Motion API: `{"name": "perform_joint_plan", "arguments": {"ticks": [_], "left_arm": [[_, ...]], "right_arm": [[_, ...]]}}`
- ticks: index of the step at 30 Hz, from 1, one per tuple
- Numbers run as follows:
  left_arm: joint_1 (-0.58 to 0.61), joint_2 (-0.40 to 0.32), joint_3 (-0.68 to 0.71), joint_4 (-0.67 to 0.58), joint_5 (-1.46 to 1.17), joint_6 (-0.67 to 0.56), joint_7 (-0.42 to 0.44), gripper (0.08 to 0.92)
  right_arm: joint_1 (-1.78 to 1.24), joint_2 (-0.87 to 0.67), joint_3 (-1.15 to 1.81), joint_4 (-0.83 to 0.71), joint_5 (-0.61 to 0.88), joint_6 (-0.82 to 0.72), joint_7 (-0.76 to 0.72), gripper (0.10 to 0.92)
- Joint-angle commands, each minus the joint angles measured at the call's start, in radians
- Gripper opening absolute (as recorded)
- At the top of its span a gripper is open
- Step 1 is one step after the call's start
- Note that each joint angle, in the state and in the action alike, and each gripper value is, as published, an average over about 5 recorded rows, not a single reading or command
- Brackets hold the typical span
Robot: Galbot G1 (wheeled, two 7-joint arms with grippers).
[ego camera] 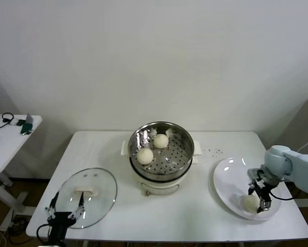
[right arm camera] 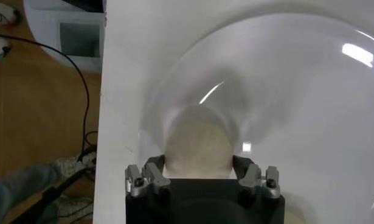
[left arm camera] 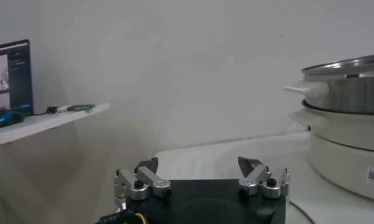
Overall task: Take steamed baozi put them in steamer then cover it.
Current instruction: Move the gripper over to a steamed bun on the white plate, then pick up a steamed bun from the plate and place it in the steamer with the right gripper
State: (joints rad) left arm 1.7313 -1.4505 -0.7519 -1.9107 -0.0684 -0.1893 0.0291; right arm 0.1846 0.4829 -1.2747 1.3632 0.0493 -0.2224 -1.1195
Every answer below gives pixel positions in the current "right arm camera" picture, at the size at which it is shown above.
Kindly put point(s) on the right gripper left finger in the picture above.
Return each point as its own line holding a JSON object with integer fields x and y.
{"x": 157, "y": 179}

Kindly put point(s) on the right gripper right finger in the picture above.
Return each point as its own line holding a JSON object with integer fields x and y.
{"x": 250, "y": 178}

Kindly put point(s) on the white steamed baozi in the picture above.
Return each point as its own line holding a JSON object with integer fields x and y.
{"x": 199, "y": 143}

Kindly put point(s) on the white oval plate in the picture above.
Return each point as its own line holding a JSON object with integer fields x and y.
{"x": 296, "y": 121}

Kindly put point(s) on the robot wheeled base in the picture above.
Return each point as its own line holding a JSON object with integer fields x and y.
{"x": 47, "y": 36}

